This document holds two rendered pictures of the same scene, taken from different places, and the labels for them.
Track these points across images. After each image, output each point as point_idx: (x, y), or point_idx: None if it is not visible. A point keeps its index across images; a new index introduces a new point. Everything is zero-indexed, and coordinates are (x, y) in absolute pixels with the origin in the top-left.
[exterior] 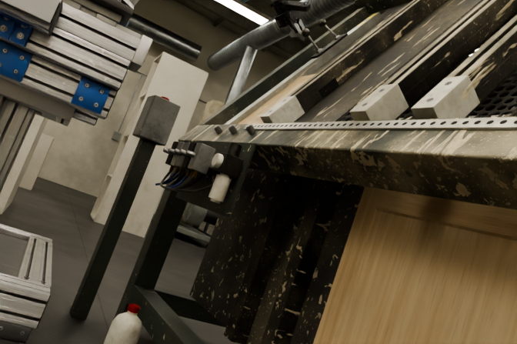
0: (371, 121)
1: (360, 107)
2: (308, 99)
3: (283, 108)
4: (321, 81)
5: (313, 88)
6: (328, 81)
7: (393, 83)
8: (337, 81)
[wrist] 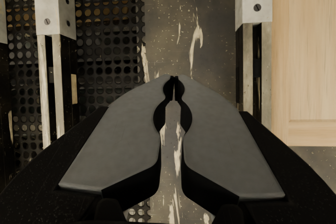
0: None
1: None
2: (238, 45)
3: None
4: (241, 78)
5: (240, 59)
6: (239, 89)
7: (43, 35)
8: (237, 103)
